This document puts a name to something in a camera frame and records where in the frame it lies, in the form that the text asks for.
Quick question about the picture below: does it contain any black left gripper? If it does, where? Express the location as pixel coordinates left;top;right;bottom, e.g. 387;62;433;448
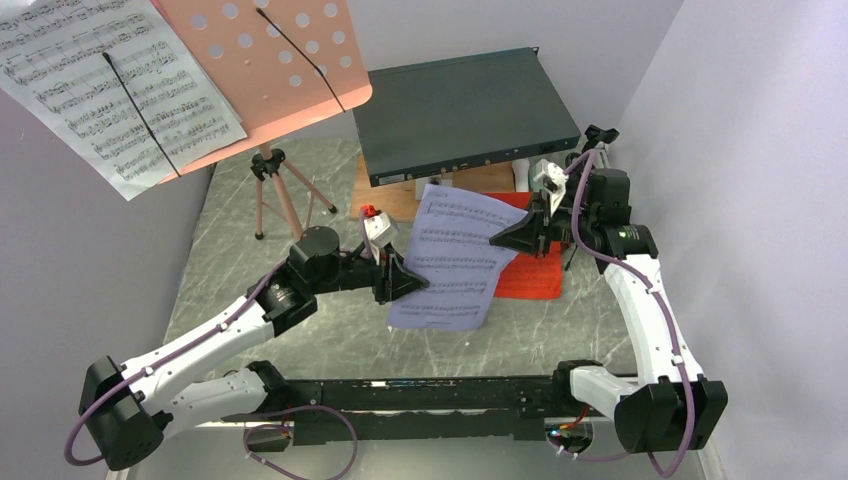
311;240;429;305

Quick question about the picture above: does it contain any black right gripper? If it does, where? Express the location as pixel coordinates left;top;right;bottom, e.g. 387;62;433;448
490;188;598;259

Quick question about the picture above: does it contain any red sheet music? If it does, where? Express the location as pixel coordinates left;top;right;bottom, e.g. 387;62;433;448
486;192;564;301

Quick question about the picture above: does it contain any lavender sheet music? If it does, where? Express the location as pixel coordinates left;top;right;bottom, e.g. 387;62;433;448
387;185;526;331

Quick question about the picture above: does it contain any white microphone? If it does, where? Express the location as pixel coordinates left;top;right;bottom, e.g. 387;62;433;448
511;158;531;192

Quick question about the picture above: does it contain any black round-base mic stand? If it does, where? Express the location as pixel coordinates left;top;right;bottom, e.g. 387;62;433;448
578;124;620;168

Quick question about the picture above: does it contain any pink music stand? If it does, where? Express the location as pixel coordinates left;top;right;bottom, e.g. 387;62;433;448
148;0;374;241

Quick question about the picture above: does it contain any white sheet music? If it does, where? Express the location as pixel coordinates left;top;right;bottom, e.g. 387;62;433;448
1;1;246;200

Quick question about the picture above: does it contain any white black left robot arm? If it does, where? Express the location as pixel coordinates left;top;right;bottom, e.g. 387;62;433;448
72;226;429;471

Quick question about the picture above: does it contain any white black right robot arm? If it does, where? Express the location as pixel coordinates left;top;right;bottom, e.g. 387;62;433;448
490;165;728;455

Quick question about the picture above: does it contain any wooden board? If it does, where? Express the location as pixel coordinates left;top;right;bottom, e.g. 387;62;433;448
349;155;515;223

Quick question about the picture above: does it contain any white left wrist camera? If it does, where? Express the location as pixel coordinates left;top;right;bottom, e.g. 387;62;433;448
359;204;399;264

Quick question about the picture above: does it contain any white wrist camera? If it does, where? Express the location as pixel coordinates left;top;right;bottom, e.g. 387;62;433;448
359;204;399;264
528;159;569;198

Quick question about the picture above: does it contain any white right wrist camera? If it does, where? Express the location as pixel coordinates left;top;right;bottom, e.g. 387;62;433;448
528;159;569;198

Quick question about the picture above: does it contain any grey unit support bracket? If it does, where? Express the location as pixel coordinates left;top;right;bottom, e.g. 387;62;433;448
415;174;453;201

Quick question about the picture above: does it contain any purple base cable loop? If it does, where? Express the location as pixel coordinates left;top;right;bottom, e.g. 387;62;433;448
242;405;359;480

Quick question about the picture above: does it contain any dark rack-mount audio unit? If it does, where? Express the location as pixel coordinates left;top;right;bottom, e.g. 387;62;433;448
353;47;582;187

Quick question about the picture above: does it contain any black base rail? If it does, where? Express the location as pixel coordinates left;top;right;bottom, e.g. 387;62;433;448
226;375;591;446

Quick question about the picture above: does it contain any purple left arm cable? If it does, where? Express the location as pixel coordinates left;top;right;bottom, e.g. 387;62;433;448
63;218;382;466

